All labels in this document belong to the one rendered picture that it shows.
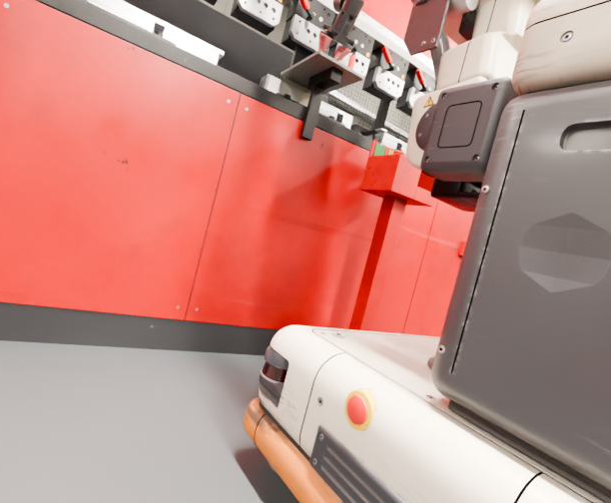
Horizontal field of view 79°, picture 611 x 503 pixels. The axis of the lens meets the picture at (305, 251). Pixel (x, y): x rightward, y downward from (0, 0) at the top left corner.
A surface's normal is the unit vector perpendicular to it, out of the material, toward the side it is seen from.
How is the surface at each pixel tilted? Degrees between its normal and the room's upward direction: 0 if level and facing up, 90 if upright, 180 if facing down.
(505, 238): 90
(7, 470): 0
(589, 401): 90
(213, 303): 90
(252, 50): 90
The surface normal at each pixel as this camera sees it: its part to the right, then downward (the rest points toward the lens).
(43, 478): 0.25, -0.97
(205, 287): 0.50, 0.16
